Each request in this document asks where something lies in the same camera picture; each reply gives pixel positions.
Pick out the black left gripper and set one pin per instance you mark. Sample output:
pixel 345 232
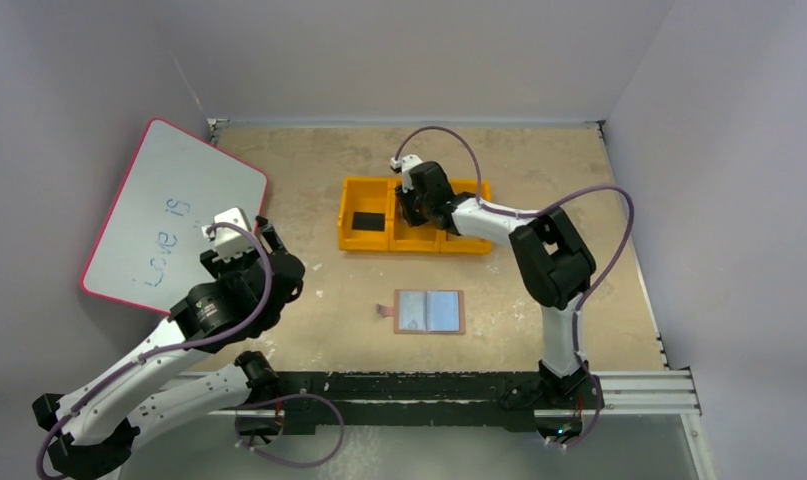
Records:
pixel 245 254

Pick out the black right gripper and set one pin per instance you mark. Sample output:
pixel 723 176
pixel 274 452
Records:
pixel 411 206

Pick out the brown leather card holder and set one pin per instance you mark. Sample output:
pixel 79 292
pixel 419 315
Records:
pixel 427 312

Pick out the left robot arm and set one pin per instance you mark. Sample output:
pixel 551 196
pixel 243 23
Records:
pixel 94 430

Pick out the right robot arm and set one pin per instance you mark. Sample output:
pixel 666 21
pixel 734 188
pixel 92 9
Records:
pixel 554 262

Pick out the black card in bin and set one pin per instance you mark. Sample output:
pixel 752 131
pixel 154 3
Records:
pixel 368 221

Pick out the yellow middle bin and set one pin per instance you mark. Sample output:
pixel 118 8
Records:
pixel 403 238

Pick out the yellow bin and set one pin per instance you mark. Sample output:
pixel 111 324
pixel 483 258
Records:
pixel 368 194
pixel 467 245
pixel 403 238

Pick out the yellow right bin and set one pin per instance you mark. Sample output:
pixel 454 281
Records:
pixel 467 245

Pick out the yellow left bin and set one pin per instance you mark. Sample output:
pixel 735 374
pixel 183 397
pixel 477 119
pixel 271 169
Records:
pixel 368 194

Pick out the pink framed whiteboard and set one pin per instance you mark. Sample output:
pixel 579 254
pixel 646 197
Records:
pixel 147 252

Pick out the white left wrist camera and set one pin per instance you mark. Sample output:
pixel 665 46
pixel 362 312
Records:
pixel 228 234

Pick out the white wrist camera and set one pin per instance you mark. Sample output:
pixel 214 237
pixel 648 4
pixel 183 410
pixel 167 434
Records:
pixel 401 165
pixel 228 234

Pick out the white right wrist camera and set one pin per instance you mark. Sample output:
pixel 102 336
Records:
pixel 401 165

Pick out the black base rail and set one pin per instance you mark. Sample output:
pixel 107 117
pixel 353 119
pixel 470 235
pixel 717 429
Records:
pixel 515 401

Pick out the aluminium frame rail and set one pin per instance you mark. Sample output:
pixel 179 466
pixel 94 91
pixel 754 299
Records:
pixel 625 393

